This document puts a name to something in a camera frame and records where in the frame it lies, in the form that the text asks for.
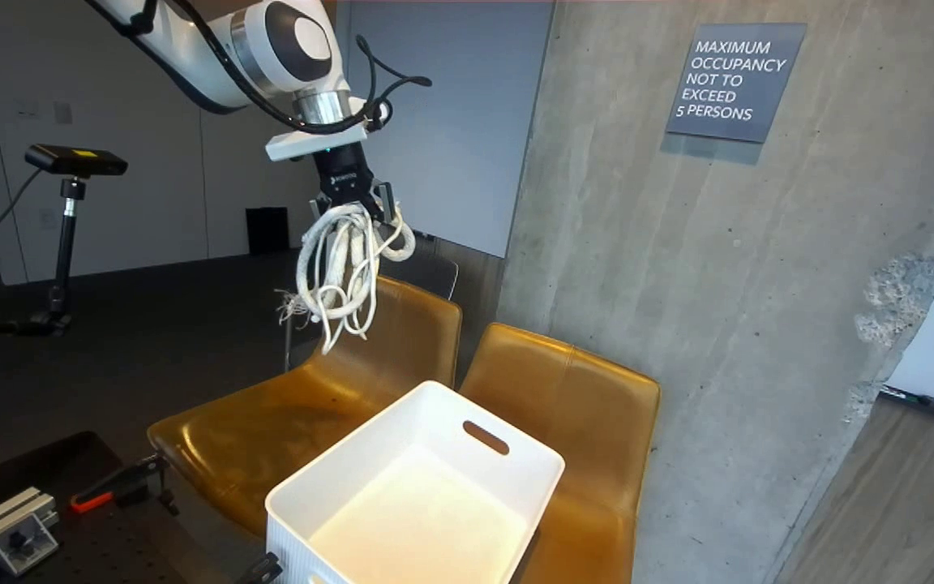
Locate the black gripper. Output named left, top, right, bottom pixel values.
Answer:
left=307, top=143, right=403, bottom=238

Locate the thick braided white rope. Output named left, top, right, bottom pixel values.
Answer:
left=273, top=197, right=418, bottom=354

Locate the thin smooth white cord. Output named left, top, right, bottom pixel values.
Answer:
left=292, top=203, right=418, bottom=343

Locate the white plastic basket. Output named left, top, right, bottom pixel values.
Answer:
left=262, top=381, right=568, bottom=584

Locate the mustard leather chair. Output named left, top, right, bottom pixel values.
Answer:
left=143, top=273, right=465, bottom=537
left=462, top=322, right=666, bottom=584

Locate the red and black clamp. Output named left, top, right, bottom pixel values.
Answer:
left=69, top=452, right=174, bottom=520

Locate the gray occupancy sign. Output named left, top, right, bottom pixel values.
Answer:
left=663, top=22, right=809, bottom=147

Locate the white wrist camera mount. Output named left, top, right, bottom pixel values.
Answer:
left=262, top=120, right=370, bottom=165

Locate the black box at wall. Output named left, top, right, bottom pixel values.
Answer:
left=247, top=203, right=292, bottom=260

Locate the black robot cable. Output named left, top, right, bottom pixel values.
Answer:
left=88, top=0, right=435, bottom=140

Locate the white wall board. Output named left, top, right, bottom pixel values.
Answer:
left=332, top=0, right=559, bottom=260

